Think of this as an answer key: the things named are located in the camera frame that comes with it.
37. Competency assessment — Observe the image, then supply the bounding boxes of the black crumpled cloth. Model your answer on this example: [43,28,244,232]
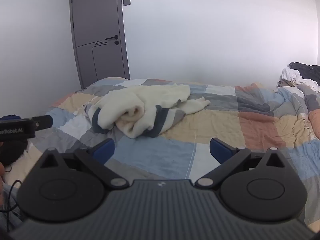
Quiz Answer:
[289,62,320,85]

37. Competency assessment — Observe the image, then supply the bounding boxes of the black cable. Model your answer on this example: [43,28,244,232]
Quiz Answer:
[1,164,22,232]

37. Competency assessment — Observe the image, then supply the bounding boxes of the patchwork quilt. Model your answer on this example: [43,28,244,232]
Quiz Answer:
[2,77,320,230]

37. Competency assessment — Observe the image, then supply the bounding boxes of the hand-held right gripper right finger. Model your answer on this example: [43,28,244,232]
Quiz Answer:
[195,137,285,189]

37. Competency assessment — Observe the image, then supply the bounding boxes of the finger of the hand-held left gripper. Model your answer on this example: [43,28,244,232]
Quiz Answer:
[31,114,53,131]

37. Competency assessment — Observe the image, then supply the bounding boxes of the white crumpled cloth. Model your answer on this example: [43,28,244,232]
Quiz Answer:
[280,68,320,92]

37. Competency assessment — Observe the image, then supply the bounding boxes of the person's blue jeans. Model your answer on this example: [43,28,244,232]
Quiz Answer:
[0,184,24,233]

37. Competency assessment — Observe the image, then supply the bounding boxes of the cream sweater with blue stripes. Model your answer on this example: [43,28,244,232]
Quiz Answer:
[84,84,211,139]

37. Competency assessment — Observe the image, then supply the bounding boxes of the grey headboard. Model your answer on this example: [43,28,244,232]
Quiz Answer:
[69,0,131,90]

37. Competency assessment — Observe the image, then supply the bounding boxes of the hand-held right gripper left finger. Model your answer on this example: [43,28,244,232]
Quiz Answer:
[40,138,129,189]

